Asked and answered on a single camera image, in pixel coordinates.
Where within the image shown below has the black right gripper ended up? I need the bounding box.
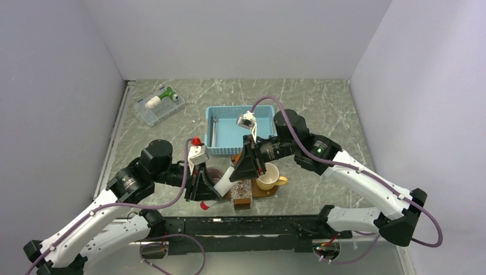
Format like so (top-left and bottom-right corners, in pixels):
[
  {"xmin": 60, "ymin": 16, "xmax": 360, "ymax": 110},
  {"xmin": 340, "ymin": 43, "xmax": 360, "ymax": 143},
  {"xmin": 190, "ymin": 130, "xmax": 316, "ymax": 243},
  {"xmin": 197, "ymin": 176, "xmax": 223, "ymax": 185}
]
[{"xmin": 229, "ymin": 134, "xmax": 297, "ymax": 182}]

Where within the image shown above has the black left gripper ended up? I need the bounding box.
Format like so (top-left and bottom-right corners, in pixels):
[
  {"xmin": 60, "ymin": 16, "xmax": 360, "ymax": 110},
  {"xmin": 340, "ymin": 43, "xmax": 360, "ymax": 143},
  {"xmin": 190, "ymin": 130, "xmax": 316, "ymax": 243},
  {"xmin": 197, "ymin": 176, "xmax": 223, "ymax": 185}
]
[{"xmin": 153, "ymin": 159, "xmax": 222, "ymax": 201}]

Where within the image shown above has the white toothpaste tube red cap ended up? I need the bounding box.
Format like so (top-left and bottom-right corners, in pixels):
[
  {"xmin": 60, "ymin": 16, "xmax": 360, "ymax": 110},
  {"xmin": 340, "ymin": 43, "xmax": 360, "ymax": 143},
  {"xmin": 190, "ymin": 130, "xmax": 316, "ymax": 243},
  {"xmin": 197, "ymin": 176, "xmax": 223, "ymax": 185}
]
[{"xmin": 200, "ymin": 166, "xmax": 237, "ymax": 210}]

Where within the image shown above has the clear acrylic holder wooden base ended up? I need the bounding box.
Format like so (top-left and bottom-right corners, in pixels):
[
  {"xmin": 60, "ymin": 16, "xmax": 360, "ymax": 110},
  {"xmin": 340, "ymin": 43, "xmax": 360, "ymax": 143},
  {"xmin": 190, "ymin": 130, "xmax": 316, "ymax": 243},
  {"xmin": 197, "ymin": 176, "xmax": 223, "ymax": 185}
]
[{"xmin": 230, "ymin": 179, "xmax": 253, "ymax": 211}]

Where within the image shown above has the brown oval wooden tray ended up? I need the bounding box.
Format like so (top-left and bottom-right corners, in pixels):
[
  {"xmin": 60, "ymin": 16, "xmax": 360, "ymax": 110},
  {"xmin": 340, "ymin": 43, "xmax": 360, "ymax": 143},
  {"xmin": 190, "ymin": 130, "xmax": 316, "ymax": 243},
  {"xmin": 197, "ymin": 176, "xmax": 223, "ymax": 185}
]
[{"xmin": 223, "ymin": 179, "xmax": 278, "ymax": 199}]

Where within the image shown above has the yellow mug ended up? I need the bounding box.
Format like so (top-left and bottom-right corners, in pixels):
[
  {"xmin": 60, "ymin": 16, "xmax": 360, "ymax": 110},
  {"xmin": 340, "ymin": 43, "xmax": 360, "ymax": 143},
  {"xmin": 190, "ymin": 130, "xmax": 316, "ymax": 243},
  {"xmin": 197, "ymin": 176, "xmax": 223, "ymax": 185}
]
[{"xmin": 256, "ymin": 163, "xmax": 288, "ymax": 191}]

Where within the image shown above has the light blue plastic basket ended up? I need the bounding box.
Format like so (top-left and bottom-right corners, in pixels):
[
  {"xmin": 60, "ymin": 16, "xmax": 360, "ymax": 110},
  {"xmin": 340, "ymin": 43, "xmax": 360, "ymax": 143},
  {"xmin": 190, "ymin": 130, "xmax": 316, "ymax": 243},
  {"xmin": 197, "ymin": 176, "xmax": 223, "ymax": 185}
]
[{"xmin": 203, "ymin": 105, "xmax": 276, "ymax": 156}]

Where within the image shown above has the orange toothpaste tube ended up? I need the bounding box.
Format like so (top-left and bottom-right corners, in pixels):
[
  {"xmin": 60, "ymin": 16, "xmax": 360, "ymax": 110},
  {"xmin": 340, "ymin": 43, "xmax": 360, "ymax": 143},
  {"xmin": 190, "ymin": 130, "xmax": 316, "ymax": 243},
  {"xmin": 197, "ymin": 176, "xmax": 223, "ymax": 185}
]
[{"xmin": 231, "ymin": 151, "xmax": 244, "ymax": 167}]

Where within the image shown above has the purple grey mug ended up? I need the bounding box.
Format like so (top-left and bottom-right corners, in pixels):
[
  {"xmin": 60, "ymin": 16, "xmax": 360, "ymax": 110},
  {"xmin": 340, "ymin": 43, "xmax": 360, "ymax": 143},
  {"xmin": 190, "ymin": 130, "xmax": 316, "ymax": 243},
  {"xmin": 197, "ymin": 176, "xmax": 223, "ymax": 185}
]
[{"xmin": 207, "ymin": 167, "xmax": 224, "ymax": 185}]

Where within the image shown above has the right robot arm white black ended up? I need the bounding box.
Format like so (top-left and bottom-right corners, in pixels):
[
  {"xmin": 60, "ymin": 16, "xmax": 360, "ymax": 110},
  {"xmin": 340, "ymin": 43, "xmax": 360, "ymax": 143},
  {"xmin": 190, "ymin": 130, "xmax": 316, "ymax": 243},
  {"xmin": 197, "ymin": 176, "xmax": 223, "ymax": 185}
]
[{"xmin": 229, "ymin": 109, "xmax": 427, "ymax": 246}]

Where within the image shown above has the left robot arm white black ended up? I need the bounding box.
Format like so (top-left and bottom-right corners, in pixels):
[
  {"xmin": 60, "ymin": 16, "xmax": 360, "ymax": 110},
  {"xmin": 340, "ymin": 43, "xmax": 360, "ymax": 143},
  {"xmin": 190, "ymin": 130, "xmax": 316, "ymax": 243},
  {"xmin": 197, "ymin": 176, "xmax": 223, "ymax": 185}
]
[{"xmin": 23, "ymin": 137, "xmax": 222, "ymax": 274}]

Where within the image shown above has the clear plastic storage box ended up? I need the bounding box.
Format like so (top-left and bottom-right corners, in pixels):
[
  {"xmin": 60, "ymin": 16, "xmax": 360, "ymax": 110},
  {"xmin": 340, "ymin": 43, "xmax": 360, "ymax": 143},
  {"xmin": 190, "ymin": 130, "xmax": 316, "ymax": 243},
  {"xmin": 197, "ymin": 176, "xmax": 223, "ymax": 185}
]
[{"xmin": 134, "ymin": 86, "xmax": 186, "ymax": 127}]

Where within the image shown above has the green white toy bottle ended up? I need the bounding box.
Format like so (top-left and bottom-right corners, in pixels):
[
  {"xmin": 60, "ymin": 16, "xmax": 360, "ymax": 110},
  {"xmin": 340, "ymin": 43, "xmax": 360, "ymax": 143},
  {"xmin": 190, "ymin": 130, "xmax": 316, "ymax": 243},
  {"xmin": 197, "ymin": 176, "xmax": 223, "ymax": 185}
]
[{"xmin": 145, "ymin": 87, "xmax": 179, "ymax": 109}]

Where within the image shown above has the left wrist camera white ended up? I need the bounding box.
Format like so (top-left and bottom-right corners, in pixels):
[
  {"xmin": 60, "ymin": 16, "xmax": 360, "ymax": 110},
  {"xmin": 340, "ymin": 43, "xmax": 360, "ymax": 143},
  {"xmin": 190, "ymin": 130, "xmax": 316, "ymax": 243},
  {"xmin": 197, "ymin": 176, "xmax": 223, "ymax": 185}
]
[{"xmin": 187, "ymin": 137, "xmax": 210, "ymax": 175}]

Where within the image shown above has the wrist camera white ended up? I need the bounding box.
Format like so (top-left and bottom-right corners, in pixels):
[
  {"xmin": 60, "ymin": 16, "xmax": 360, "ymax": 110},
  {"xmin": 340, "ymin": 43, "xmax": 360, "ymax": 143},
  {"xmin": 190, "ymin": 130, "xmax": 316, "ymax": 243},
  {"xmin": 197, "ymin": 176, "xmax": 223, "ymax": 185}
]
[
  {"xmin": 237, "ymin": 111, "xmax": 257, "ymax": 140},
  {"xmin": 187, "ymin": 137, "xmax": 210, "ymax": 175}
]

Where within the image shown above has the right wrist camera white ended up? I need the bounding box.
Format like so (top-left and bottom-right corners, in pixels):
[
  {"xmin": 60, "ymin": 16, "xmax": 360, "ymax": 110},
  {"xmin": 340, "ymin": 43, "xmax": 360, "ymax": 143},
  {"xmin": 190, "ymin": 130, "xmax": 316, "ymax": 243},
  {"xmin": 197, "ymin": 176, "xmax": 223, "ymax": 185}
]
[{"xmin": 237, "ymin": 111, "xmax": 257, "ymax": 140}]

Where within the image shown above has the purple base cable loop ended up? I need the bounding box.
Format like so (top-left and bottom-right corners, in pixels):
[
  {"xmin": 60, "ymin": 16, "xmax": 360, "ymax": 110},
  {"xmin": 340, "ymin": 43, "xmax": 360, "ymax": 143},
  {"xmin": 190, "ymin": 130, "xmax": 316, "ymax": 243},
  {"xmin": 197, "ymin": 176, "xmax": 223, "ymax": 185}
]
[{"xmin": 139, "ymin": 233, "xmax": 206, "ymax": 275}]

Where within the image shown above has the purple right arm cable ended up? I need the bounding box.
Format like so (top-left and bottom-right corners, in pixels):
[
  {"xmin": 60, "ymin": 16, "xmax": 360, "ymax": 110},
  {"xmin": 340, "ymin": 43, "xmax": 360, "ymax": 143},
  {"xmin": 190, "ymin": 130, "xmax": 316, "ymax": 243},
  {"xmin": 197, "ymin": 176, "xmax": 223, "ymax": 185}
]
[{"xmin": 250, "ymin": 95, "xmax": 444, "ymax": 266}]

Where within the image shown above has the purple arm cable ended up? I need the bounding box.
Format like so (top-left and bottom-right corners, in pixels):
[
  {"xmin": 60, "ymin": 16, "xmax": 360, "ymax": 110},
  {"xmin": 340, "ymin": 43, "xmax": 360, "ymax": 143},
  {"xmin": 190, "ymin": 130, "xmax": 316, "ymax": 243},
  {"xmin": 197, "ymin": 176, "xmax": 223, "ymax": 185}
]
[
  {"xmin": 250, "ymin": 95, "xmax": 444, "ymax": 266},
  {"xmin": 24, "ymin": 138, "xmax": 198, "ymax": 275}
]

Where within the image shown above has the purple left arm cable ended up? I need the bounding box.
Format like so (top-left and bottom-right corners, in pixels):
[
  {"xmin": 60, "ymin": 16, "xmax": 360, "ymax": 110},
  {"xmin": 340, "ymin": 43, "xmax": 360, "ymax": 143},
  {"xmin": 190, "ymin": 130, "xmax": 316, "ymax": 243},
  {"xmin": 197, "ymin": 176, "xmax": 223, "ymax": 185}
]
[{"xmin": 24, "ymin": 138, "xmax": 198, "ymax": 275}]

